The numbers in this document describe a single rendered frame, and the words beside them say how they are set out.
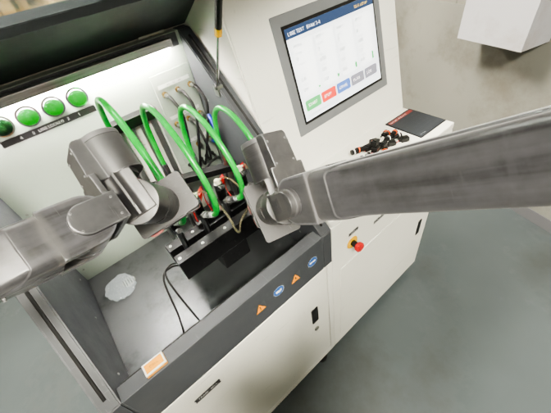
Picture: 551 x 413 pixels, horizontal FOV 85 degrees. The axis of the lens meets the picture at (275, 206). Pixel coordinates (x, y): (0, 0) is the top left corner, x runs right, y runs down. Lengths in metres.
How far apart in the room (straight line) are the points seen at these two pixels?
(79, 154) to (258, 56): 0.62
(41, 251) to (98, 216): 0.06
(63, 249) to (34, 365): 2.07
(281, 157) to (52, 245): 0.26
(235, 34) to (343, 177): 0.67
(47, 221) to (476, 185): 0.37
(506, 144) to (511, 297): 1.91
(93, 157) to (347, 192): 0.30
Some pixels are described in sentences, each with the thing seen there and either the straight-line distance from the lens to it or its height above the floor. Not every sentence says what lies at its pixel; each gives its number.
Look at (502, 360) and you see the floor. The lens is 1.91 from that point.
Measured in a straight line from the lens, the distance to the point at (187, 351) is 0.81.
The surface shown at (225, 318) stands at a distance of 0.81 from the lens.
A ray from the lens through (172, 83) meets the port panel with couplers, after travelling 1.05.
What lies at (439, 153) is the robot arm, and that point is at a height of 1.51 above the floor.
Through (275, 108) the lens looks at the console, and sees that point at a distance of 0.96.
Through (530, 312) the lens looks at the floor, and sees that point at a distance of 2.10.
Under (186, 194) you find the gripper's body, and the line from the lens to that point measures 0.49.
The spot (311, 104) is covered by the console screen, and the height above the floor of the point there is 1.19.
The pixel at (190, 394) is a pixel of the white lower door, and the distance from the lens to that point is 0.98.
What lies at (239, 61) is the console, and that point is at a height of 1.38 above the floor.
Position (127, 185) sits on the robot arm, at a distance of 0.40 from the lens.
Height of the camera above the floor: 1.64
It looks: 43 degrees down
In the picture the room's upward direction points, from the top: 12 degrees counter-clockwise
